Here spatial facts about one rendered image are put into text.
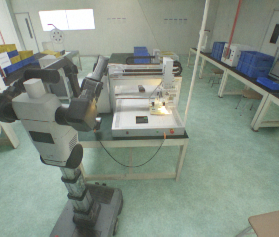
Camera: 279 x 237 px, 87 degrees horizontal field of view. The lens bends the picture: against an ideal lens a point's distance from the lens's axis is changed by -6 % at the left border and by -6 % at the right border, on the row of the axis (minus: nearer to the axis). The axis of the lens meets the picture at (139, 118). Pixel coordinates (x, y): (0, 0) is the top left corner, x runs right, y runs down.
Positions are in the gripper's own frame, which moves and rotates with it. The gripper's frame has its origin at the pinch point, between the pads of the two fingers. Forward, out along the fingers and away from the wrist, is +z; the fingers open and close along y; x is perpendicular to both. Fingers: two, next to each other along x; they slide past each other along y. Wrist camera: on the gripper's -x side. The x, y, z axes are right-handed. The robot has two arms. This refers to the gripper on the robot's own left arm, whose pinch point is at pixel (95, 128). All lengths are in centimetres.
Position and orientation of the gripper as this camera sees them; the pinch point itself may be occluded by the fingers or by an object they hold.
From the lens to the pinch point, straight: 151.7
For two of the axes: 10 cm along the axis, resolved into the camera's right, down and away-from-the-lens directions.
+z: -0.4, 4.4, 9.0
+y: -10.0, 0.4, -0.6
